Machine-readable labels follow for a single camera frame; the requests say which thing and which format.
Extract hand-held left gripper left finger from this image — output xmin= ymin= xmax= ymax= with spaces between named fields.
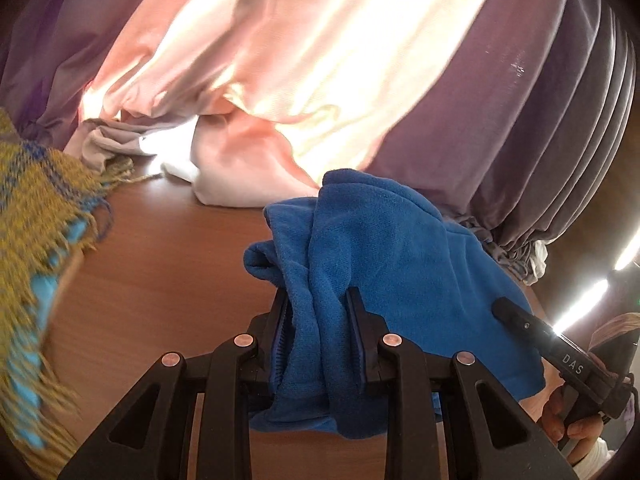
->
xmin=57 ymin=290 xmax=291 ymax=480

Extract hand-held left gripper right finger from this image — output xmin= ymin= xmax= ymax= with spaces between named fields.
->
xmin=346 ymin=287 xmax=569 ymax=480

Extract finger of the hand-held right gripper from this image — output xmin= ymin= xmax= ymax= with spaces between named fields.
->
xmin=492 ymin=297 xmax=559 ymax=345

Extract blue fleece pants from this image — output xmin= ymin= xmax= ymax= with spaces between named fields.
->
xmin=243 ymin=169 xmax=547 ymax=442

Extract person's right forearm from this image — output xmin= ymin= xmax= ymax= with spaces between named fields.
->
xmin=574 ymin=437 xmax=617 ymax=479

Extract person's right hand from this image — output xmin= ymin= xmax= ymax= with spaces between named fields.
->
xmin=520 ymin=366 xmax=609 ymax=454

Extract white sheer curtain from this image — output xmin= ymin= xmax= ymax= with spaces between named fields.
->
xmin=519 ymin=240 xmax=549 ymax=284

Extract light blue cloth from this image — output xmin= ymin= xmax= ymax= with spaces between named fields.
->
xmin=0 ymin=220 xmax=89 ymax=449

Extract pink curtain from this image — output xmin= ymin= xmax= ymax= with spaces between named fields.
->
xmin=65 ymin=0 xmax=512 ymax=209

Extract yellow woven fringed scarf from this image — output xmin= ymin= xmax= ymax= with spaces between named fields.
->
xmin=0 ymin=107 xmax=137 ymax=467

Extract purple curtain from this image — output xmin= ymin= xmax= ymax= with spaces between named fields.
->
xmin=0 ymin=0 xmax=151 ymax=149

